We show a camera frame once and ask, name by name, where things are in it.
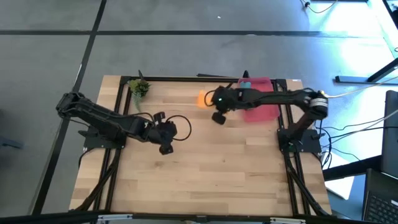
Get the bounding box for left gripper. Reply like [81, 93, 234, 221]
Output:
[146, 120, 178, 156]

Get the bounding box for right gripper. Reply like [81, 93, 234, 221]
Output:
[211, 86, 241, 126]

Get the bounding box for orange microfiber towel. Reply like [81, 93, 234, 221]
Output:
[197, 89, 215, 110]

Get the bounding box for pink plastic basket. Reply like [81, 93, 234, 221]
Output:
[238, 77, 282, 123]

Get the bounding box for small potted green plant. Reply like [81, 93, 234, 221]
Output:
[128, 78, 152, 111]

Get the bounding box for black stand base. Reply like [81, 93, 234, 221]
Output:
[335, 57, 398, 84]

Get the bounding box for white paper sheet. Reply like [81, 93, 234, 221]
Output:
[322, 151, 355, 200]

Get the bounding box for black desk beam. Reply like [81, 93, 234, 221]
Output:
[323, 154, 383, 182]

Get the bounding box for black flat monitor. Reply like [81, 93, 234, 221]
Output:
[381, 90, 398, 180]

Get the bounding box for black laptop keyboard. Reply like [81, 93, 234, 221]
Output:
[361, 167, 398, 224]

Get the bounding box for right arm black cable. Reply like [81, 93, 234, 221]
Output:
[203, 82, 234, 107]

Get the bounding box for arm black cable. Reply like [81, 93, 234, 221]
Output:
[203, 82, 234, 107]
[124, 111, 193, 142]

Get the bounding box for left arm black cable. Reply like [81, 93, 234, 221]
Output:
[124, 111, 193, 142]

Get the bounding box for black aluminium table frame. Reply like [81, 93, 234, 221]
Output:
[70, 73, 333, 218]

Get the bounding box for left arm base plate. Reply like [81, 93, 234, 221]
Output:
[83, 124, 129, 149]

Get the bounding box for silver metal bracket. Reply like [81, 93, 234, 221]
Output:
[97, 213, 134, 222]
[269, 217, 307, 224]

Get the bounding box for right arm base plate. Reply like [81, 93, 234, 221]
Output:
[277, 128, 323, 154]

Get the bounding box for yellow hanging cable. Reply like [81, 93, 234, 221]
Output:
[320, 75, 398, 99]

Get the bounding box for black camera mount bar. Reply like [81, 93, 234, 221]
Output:
[0, 210, 398, 224]

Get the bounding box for yellowish floor cable with plug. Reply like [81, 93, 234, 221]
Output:
[300, 0, 340, 14]

